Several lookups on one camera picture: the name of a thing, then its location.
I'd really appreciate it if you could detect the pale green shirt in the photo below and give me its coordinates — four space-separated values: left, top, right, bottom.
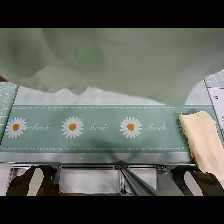
0 27 224 107

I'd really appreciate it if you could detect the cream garment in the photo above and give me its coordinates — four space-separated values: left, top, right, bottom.
178 110 224 183

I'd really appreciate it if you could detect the silver frame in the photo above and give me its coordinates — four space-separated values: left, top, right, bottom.
0 151 224 197

